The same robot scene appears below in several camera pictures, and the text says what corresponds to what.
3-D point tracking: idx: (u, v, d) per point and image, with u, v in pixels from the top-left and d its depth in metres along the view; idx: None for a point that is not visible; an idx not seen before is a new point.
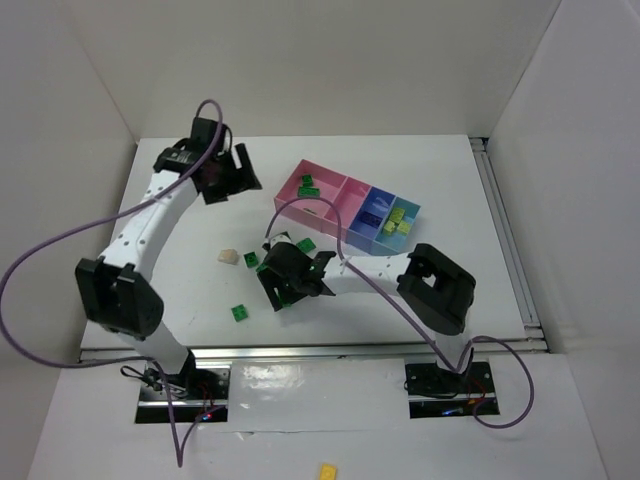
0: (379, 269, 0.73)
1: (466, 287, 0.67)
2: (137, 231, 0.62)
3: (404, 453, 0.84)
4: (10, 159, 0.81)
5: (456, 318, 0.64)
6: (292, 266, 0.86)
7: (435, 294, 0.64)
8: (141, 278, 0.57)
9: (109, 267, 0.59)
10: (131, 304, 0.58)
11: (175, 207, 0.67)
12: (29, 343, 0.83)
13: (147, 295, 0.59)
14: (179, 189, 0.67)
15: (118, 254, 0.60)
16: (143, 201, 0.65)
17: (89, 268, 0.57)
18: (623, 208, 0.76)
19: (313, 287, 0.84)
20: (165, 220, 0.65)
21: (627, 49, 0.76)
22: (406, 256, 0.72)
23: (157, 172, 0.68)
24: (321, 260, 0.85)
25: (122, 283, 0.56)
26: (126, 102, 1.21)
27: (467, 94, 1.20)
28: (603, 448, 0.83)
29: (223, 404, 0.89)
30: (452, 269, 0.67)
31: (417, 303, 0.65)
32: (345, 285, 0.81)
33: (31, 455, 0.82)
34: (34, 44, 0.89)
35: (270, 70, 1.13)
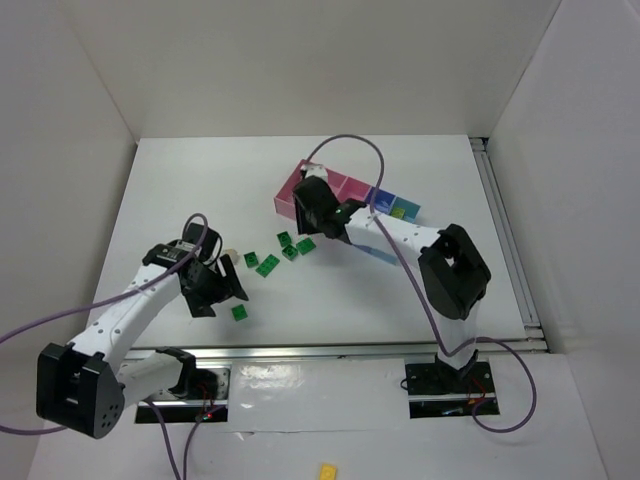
0: (405, 235, 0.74)
1: (480, 278, 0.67)
2: (113, 320, 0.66)
3: (404, 454, 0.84)
4: (10, 161, 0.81)
5: (459, 303, 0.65)
6: (320, 202, 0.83)
7: (449, 275, 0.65)
8: (107, 369, 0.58)
9: (77, 355, 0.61)
10: (88, 399, 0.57)
11: (155, 301, 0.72)
12: (29, 343, 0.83)
13: (107, 390, 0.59)
14: (161, 282, 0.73)
15: (90, 342, 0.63)
16: (127, 291, 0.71)
17: (54, 356, 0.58)
18: (623, 207, 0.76)
19: (332, 229, 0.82)
20: (143, 313, 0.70)
21: (626, 47, 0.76)
22: (434, 231, 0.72)
23: (146, 265, 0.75)
24: (348, 207, 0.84)
25: (85, 374, 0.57)
26: (126, 103, 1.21)
27: (467, 94, 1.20)
28: (604, 449, 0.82)
29: (223, 404, 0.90)
30: (475, 257, 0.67)
31: (430, 278, 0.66)
32: (364, 240, 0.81)
33: (32, 453, 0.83)
34: (35, 45, 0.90)
35: (270, 70, 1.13)
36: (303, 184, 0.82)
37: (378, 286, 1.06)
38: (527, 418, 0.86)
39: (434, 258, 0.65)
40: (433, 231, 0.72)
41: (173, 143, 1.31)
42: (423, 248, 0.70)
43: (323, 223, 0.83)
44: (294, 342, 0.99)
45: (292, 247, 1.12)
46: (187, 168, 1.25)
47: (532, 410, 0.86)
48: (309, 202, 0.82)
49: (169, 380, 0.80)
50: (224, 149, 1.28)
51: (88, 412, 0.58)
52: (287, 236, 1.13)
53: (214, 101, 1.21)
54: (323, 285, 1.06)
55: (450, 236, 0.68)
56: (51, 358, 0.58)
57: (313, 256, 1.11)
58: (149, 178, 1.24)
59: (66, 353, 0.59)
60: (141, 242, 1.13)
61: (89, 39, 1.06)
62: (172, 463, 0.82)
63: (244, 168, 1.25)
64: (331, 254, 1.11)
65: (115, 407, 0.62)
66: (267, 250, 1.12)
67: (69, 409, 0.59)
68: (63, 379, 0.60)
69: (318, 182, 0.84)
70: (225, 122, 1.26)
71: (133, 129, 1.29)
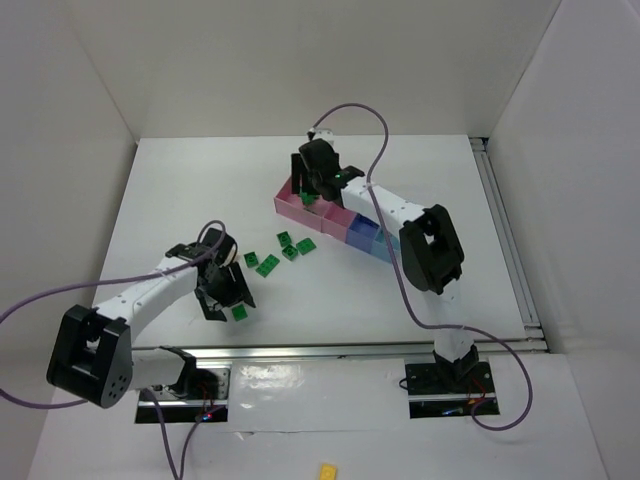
0: (392, 207, 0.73)
1: (452, 258, 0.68)
2: (137, 294, 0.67)
3: (405, 454, 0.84)
4: (10, 162, 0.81)
5: (428, 276, 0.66)
6: (323, 165, 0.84)
7: (425, 249, 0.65)
8: (125, 333, 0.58)
9: (99, 318, 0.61)
10: (103, 362, 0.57)
11: (174, 288, 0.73)
12: (28, 343, 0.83)
13: (121, 357, 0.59)
14: (183, 272, 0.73)
15: (113, 308, 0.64)
16: (150, 273, 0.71)
17: (78, 315, 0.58)
18: (623, 208, 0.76)
19: (329, 193, 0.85)
20: (163, 296, 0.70)
21: (626, 48, 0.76)
22: (420, 208, 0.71)
23: (168, 257, 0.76)
24: (347, 175, 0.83)
25: (106, 335, 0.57)
26: (126, 103, 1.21)
27: (467, 94, 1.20)
28: (604, 449, 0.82)
29: (223, 404, 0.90)
30: (452, 238, 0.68)
31: (406, 248, 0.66)
32: (356, 206, 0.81)
33: (32, 453, 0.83)
34: (35, 46, 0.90)
35: (270, 70, 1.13)
36: (308, 146, 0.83)
37: (378, 286, 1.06)
38: (525, 415, 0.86)
39: (413, 231, 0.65)
40: (419, 207, 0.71)
41: (173, 143, 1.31)
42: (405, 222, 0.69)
43: (323, 185, 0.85)
44: (295, 342, 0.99)
45: (292, 247, 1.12)
46: (187, 169, 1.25)
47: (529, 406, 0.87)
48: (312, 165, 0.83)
49: (171, 377, 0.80)
50: (224, 149, 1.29)
51: (100, 376, 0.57)
52: (287, 236, 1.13)
53: (213, 101, 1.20)
54: (324, 285, 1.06)
55: (433, 215, 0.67)
56: (75, 317, 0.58)
57: (313, 256, 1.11)
58: (149, 178, 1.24)
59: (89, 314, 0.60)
60: (141, 242, 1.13)
61: (89, 39, 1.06)
62: (171, 460, 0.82)
63: (245, 168, 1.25)
64: (331, 254, 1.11)
65: (122, 378, 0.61)
66: (267, 250, 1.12)
67: (78, 378, 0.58)
68: (79, 346, 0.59)
69: (324, 146, 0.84)
70: (225, 122, 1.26)
71: (133, 129, 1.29)
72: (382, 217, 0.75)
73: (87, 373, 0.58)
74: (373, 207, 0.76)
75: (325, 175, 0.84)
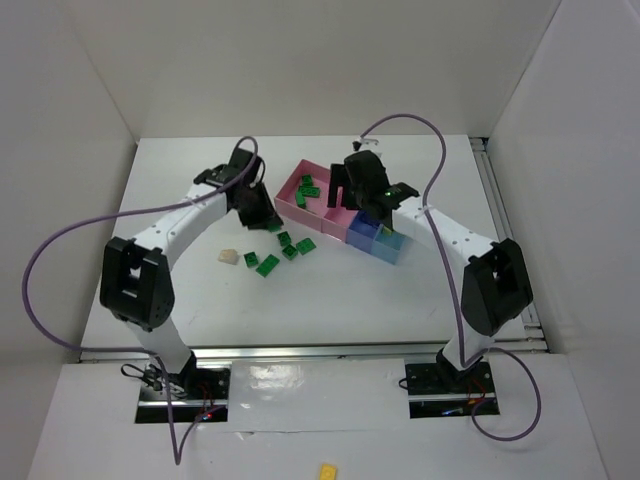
0: (455, 237, 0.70)
1: (518, 301, 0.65)
2: (170, 224, 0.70)
3: (405, 453, 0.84)
4: (10, 161, 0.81)
5: (491, 317, 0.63)
6: (371, 180, 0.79)
7: (492, 288, 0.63)
8: (164, 261, 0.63)
9: (138, 249, 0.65)
10: (147, 287, 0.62)
11: (205, 215, 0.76)
12: (28, 343, 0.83)
13: (162, 283, 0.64)
14: (212, 199, 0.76)
15: (149, 239, 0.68)
16: (181, 202, 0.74)
17: (118, 246, 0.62)
18: (623, 207, 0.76)
19: (376, 211, 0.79)
20: (194, 224, 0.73)
21: (626, 48, 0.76)
22: (487, 242, 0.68)
23: (196, 184, 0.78)
24: (397, 193, 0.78)
25: (145, 263, 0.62)
26: (126, 103, 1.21)
27: (467, 94, 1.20)
28: (604, 449, 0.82)
29: (223, 404, 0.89)
30: (521, 279, 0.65)
31: (470, 286, 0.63)
32: (409, 231, 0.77)
33: (32, 454, 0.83)
34: (35, 45, 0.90)
35: (270, 69, 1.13)
36: (357, 158, 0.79)
37: (379, 286, 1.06)
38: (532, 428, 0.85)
39: (481, 268, 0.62)
40: (486, 241, 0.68)
41: (173, 143, 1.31)
42: (471, 256, 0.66)
43: (369, 202, 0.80)
44: (295, 342, 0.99)
45: (292, 247, 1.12)
46: (187, 168, 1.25)
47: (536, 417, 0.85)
48: (361, 179, 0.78)
49: (175, 365, 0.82)
50: (224, 149, 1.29)
51: (146, 300, 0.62)
52: (287, 236, 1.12)
53: (213, 101, 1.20)
54: (325, 284, 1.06)
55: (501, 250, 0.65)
56: (116, 248, 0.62)
57: (314, 256, 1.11)
58: (148, 178, 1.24)
59: (128, 245, 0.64)
60: None
61: (89, 38, 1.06)
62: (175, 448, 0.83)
63: None
64: (331, 254, 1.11)
65: (166, 303, 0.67)
66: (267, 250, 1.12)
67: (127, 300, 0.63)
68: (122, 273, 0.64)
69: (372, 158, 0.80)
70: (225, 122, 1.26)
71: (133, 129, 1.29)
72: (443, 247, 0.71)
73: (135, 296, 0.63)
74: (432, 233, 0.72)
75: (373, 192, 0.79)
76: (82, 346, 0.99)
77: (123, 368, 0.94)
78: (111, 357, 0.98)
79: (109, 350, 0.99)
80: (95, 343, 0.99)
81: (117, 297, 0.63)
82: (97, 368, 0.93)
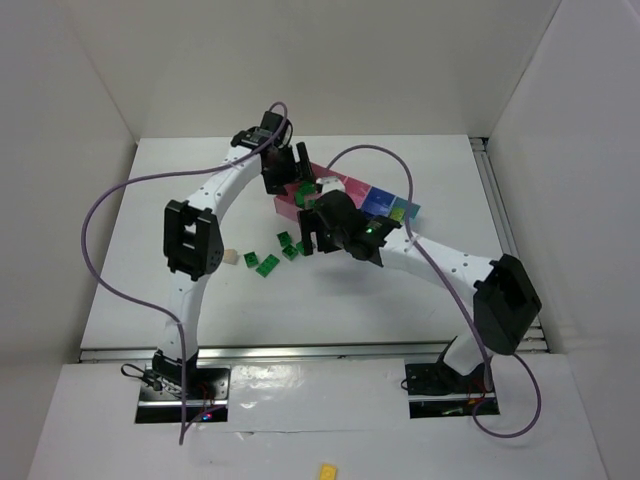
0: (453, 265, 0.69)
1: (531, 313, 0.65)
2: (215, 186, 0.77)
3: (405, 453, 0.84)
4: (10, 162, 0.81)
5: (511, 336, 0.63)
6: (347, 221, 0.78)
7: (504, 309, 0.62)
8: (215, 221, 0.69)
9: (192, 210, 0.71)
10: (203, 243, 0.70)
11: (244, 175, 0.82)
12: (28, 343, 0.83)
13: (215, 238, 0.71)
14: (249, 160, 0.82)
15: (200, 201, 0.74)
16: (222, 165, 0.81)
17: (176, 207, 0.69)
18: (623, 207, 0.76)
19: (362, 250, 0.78)
20: (236, 184, 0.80)
21: (625, 48, 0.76)
22: (485, 262, 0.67)
23: (233, 146, 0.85)
24: (380, 228, 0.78)
25: (200, 223, 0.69)
26: (126, 103, 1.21)
27: (468, 93, 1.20)
28: (604, 449, 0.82)
29: (223, 404, 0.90)
30: (527, 291, 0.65)
31: (483, 313, 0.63)
32: (402, 265, 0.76)
33: (31, 454, 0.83)
34: (34, 45, 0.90)
35: (270, 69, 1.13)
36: (328, 201, 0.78)
37: (379, 286, 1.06)
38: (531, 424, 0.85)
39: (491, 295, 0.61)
40: (484, 262, 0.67)
41: (173, 143, 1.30)
42: (475, 281, 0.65)
43: (352, 243, 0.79)
44: (296, 342, 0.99)
45: (292, 247, 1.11)
46: (187, 168, 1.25)
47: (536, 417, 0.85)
48: (337, 221, 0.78)
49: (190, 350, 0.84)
50: (223, 149, 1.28)
51: (201, 254, 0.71)
52: (287, 236, 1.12)
53: (214, 101, 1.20)
54: (325, 284, 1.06)
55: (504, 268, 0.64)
56: (174, 209, 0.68)
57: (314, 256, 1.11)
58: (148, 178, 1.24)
59: (184, 206, 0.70)
60: (140, 241, 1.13)
61: (89, 38, 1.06)
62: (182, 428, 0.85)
63: None
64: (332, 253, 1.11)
65: (218, 253, 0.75)
66: (268, 250, 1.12)
67: (188, 251, 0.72)
68: (181, 228, 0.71)
69: (343, 198, 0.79)
70: (225, 122, 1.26)
71: (133, 128, 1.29)
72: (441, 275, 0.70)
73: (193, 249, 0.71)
74: (427, 264, 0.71)
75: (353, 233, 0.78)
76: (81, 346, 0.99)
77: (123, 368, 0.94)
78: (111, 357, 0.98)
79: (109, 350, 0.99)
80: (95, 344, 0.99)
81: (178, 249, 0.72)
82: (97, 368, 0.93)
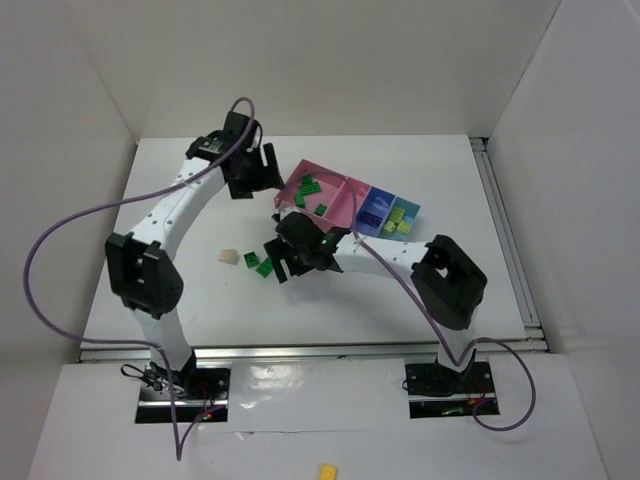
0: (394, 254, 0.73)
1: (475, 284, 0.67)
2: (165, 212, 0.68)
3: (405, 453, 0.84)
4: (11, 161, 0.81)
5: (461, 311, 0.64)
6: (304, 236, 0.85)
7: (445, 285, 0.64)
8: (163, 257, 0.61)
9: (137, 243, 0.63)
10: (151, 282, 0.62)
11: (200, 194, 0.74)
12: (28, 343, 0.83)
13: (166, 274, 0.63)
14: (206, 177, 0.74)
15: (146, 232, 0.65)
16: (174, 185, 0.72)
17: (118, 242, 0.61)
18: (623, 206, 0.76)
19: (322, 261, 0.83)
20: (190, 206, 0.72)
21: (625, 48, 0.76)
22: (422, 245, 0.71)
23: (190, 158, 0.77)
24: (333, 237, 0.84)
25: (147, 259, 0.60)
26: (126, 103, 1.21)
27: (468, 93, 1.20)
28: (604, 450, 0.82)
29: (223, 404, 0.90)
30: (467, 264, 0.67)
31: (425, 292, 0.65)
32: (356, 264, 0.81)
33: (31, 454, 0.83)
34: (34, 45, 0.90)
35: (271, 69, 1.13)
36: (286, 223, 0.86)
37: (378, 286, 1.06)
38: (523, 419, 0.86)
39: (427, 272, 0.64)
40: (421, 246, 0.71)
41: (173, 143, 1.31)
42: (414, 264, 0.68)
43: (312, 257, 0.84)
44: (296, 342, 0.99)
45: None
46: None
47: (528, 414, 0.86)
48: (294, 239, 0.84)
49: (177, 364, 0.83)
50: None
51: (152, 292, 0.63)
52: None
53: (214, 101, 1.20)
54: (325, 284, 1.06)
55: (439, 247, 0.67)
56: (116, 245, 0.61)
57: None
58: (149, 178, 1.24)
59: (127, 240, 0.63)
60: None
61: (89, 39, 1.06)
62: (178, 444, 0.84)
63: None
64: None
65: (176, 288, 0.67)
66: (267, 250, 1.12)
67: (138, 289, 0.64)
68: (127, 264, 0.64)
69: (300, 218, 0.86)
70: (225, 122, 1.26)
71: (133, 129, 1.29)
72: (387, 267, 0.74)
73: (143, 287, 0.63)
74: (373, 259, 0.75)
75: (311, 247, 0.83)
76: (82, 346, 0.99)
77: (124, 368, 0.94)
78: (111, 357, 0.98)
79: (109, 350, 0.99)
80: (95, 344, 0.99)
81: (127, 288, 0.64)
82: (97, 368, 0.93)
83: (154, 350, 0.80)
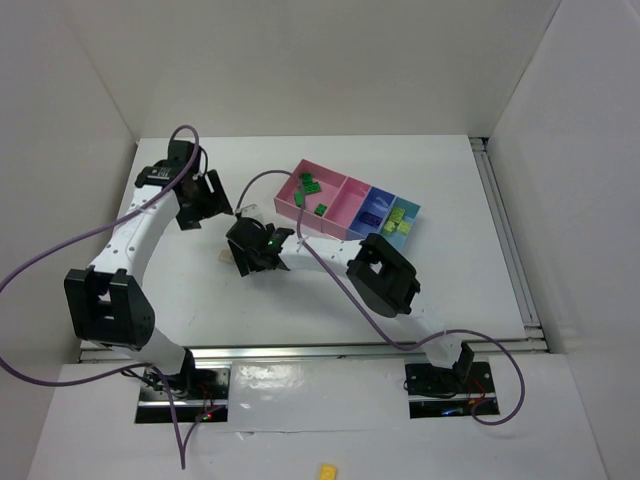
0: (332, 251, 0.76)
1: (406, 276, 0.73)
2: (125, 240, 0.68)
3: (404, 453, 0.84)
4: (10, 161, 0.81)
5: (394, 301, 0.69)
6: (252, 240, 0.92)
7: (377, 279, 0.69)
8: (132, 281, 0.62)
9: (101, 275, 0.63)
10: (123, 310, 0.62)
11: (159, 219, 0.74)
12: (28, 343, 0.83)
13: (137, 302, 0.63)
14: (161, 200, 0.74)
15: (109, 262, 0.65)
16: (130, 213, 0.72)
17: (80, 277, 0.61)
18: (623, 207, 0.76)
19: (270, 260, 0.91)
20: (151, 231, 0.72)
21: (625, 48, 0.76)
22: (357, 243, 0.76)
23: (140, 187, 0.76)
24: (279, 238, 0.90)
25: (115, 289, 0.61)
26: (126, 103, 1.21)
27: (468, 93, 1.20)
28: (604, 450, 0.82)
29: (223, 404, 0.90)
30: (397, 258, 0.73)
31: (361, 288, 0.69)
32: (301, 263, 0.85)
33: (32, 454, 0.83)
34: (35, 45, 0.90)
35: (270, 69, 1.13)
36: (233, 227, 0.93)
37: None
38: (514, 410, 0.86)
39: (360, 267, 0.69)
40: (356, 243, 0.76)
41: None
42: (349, 260, 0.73)
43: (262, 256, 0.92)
44: (295, 342, 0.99)
45: None
46: None
47: (518, 405, 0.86)
48: (242, 243, 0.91)
49: (171, 369, 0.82)
50: (223, 148, 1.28)
51: (125, 323, 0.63)
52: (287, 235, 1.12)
53: (214, 101, 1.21)
54: (324, 284, 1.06)
55: (370, 244, 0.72)
56: (78, 281, 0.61)
57: None
58: None
59: (89, 275, 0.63)
60: None
61: (89, 40, 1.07)
62: (179, 449, 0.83)
63: (244, 168, 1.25)
64: None
65: (146, 317, 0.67)
66: None
67: (108, 324, 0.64)
68: (93, 301, 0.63)
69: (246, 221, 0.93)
70: (226, 121, 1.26)
71: (133, 129, 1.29)
72: (326, 263, 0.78)
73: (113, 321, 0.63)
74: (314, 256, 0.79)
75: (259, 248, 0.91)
76: (82, 346, 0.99)
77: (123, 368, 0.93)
78: (111, 357, 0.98)
79: (109, 350, 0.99)
80: (95, 344, 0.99)
81: (95, 326, 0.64)
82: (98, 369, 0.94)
83: (146, 366, 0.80)
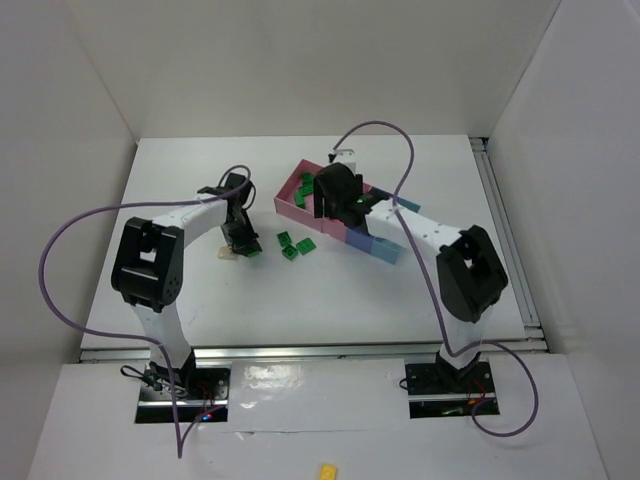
0: (425, 231, 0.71)
1: (496, 283, 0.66)
2: (183, 212, 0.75)
3: (405, 453, 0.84)
4: (10, 161, 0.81)
5: (474, 304, 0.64)
6: (342, 190, 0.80)
7: (466, 275, 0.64)
8: (181, 236, 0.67)
9: (155, 228, 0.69)
10: (164, 261, 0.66)
11: (210, 215, 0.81)
12: (27, 343, 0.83)
13: (177, 259, 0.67)
14: (218, 203, 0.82)
15: (165, 221, 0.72)
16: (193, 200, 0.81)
17: (136, 224, 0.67)
18: (622, 206, 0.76)
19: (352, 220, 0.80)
20: (204, 218, 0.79)
21: (626, 49, 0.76)
22: (455, 230, 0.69)
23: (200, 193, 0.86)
24: (369, 199, 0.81)
25: (164, 237, 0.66)
26: (126, 103, 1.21)
27: (467, 94, 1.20)
28: (603, 449, 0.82)
29: (223, 404, 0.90)
30: (494, 261, 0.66)
31: (444, 275, 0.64)
32: (381, 231, 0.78)
33: (31, 455, 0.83)
34: (34, 45, 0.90)
35: (271, 68, 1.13)
36: (328, 170, 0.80)
37: (379, 287, 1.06)
38: (510, 434, 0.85)
39: (451, 257, 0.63)
40: (455, 231, 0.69)
41: (173, 143, 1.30)
42: (442, 246, 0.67)
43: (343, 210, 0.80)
44: (294, 342, 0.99)
45: (292, 246, 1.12)
46: (187, 168, 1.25)
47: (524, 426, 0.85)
48: (332, 189, 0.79)
49: (177, 361, 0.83)
50: (223, 148, 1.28)
51: (158, 279, 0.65)
52: (287, 236, 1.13)
53: (213, 100, 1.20)
54: (326, 284, 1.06)
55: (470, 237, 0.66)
56: (136, 226, 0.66)
57: (314, 256, 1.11)
58: (148, 177, 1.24)
59: (145, 224, 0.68)
60: None
61: (90, 40, 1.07)
62: (178, 449, 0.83)
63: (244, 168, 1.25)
64: (331, 254, 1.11)
65: (175, 281, 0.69)
66: (267, 250, 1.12)
67: (140, 278, 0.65)
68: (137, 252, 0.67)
69: (342, 168, 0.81)
70: (226, 121, 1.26)
71: (133, 129, 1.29)
72: (413, 240, 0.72)
73: (148, 275, 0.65)
74: (402, 230, 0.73)
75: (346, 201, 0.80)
76: (81, 346, 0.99)
77: (124, 368, 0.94)
78: (110, 357, 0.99)
79: (109, 350, 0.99)
80: (94, 344, 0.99)
81: (128, 276, 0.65)
82: (97, 368, 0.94)
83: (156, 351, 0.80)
